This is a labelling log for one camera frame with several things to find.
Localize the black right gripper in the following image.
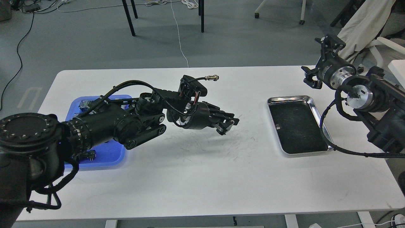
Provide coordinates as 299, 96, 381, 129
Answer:
301, 34, 356, 90

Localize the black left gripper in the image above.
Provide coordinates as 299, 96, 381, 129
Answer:
179, 101, 240, 135

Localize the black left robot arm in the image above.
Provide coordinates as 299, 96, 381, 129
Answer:
1, 78, 239, 228

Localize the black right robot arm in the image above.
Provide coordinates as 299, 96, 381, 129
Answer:
302, 35, 405, 159

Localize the silver metal tray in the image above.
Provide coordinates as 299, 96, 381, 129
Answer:
267, 95, 333, 157

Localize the blue plastic tray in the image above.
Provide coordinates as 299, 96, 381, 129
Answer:
65, 96, 126, 170

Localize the beige cloth on chair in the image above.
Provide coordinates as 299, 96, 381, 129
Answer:
337, 0, 395, 60

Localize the black table leg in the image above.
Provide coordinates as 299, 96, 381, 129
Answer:
122, 0, 136, 37

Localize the white floor cable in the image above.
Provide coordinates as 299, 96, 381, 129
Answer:
170, 0, 189, 68

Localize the black switch block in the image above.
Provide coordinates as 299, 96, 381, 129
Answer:
76, 150, 97, 162

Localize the red push button switch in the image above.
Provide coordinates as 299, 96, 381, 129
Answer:
78, 100, 93, 113

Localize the black floor cable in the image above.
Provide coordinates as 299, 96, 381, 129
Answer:
0, 11, 34, 102

